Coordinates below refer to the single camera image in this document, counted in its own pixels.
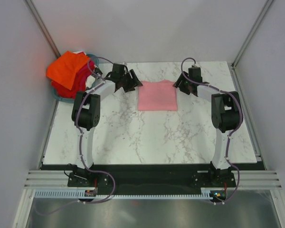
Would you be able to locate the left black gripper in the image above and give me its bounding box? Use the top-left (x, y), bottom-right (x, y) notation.
top-left (120, 70), bottom-right (143, 94)

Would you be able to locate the pink t shirt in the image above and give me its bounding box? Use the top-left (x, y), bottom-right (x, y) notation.
top-left (138, 80), bottom-right (178, 111)

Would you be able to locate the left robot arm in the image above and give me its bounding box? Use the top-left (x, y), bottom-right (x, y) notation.
top-left (71, 63), bottom-right (143, 170)

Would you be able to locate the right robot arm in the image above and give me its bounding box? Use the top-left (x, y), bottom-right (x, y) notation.
top-left (173, 66), bottom-right (244, 187)

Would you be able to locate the magenta t shirt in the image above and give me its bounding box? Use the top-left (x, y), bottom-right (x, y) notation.
top-left (76, 60), bottom-right (95, 79)

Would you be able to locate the teal laundry basket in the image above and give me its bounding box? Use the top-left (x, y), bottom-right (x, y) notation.
top-left (50, 52), bottom-right (99, 102)

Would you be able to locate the orange t shirt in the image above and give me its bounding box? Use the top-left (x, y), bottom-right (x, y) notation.
top-left (46, 51), bottom-right (89, 90)

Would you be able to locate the red t shirt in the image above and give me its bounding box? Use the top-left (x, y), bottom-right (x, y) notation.
top-left (50, 71), bottom-right (88, 99)

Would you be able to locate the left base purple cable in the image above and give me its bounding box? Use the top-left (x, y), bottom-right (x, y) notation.
top-left (77, 167), bottom-right (117, 205)

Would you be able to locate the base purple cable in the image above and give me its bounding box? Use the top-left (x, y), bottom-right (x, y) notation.
top-left (212, 163), bottom-right (240, 206)
top-left (77, 167), bottom-right (117, 205)

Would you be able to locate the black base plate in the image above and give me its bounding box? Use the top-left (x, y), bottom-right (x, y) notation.
top-left (67, 164), bottom-right (236, 194)

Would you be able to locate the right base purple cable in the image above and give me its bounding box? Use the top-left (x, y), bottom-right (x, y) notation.
top-left (212, 163), bottom-right (240, 206)

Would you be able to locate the right aluminium frame post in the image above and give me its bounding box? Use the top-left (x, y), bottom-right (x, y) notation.
top-left (230, 0), bottom-right (275, 69)

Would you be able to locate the aluminium frame post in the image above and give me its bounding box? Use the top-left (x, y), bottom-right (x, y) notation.
top-left (24, 0), bottom-right (61, 58)
top-left (230, 0), bottom-right (275, 69)

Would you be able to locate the white slotted cable duct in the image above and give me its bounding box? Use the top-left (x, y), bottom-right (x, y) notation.
top-left (34, 188), bottom-right (213, 200)

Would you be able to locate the left aluminium frame post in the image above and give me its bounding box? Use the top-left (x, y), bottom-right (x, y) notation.
top-left (24, 0), bottom-right (61, 58)

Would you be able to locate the aluminium front rail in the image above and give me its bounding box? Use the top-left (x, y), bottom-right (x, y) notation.
top-left (24, 170), bottom-right (282, 190)

